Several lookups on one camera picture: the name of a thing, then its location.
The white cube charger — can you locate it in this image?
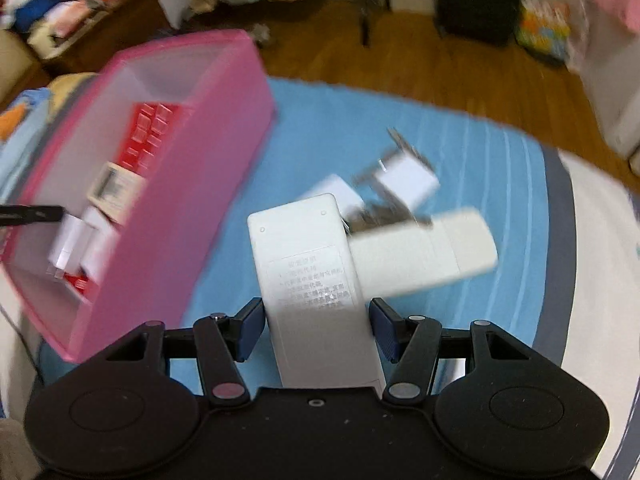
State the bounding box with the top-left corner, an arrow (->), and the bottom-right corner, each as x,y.
80,207 -> 123,283

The white plug charger cube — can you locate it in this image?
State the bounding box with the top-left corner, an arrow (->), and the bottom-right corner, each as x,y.
345,127 -> 433,233

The long white remote control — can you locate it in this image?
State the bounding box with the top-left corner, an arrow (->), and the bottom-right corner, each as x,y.
247,192 -> 386,390

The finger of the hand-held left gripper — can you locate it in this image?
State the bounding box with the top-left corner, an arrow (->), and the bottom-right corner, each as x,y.
0,203 -> 66,227

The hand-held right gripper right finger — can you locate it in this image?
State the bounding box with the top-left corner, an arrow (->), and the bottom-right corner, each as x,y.
369,297 -> 533,406

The tissue box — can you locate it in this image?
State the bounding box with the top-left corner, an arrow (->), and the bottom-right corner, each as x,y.
30,0 -> 96,43

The white labelled device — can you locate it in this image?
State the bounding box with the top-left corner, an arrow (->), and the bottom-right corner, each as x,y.
86,161 -> 146,213

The black suitcase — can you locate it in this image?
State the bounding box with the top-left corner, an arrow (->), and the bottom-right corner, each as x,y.
434,0 -> 530,48

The black metal garment rack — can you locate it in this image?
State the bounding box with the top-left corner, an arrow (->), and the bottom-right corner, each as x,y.
345,0 -> 393,46

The person's beige clothing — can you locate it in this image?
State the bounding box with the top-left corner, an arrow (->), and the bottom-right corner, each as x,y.
0,417 -> 36,480

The wooden nightstand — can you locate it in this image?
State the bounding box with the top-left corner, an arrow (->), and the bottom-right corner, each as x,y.
30,0 -> 171,78

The long white power adapter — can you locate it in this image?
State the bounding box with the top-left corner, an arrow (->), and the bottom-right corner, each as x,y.
345,207 -> 499,303

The white power bank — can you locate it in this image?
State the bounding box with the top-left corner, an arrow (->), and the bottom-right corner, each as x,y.
300,174 -> 366,216

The colourful gift bag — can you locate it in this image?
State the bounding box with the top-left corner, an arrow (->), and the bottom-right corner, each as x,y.
515,0 -> 573,68

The pink plastic bag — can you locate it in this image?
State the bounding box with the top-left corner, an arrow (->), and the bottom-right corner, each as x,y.
590,0 -> 640,36

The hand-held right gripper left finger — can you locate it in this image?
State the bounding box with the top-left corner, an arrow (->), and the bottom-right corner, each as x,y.
102,297 -> 266,408

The blue bag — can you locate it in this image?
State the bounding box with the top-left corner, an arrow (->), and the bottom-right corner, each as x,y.
10,0 -> 56,31

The pink plastic storage box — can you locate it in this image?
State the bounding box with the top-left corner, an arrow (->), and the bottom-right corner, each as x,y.
0,29 -> 280,365

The blue striped bedsheet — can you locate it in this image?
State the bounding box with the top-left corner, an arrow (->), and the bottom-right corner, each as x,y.
0,72 -> 640,480

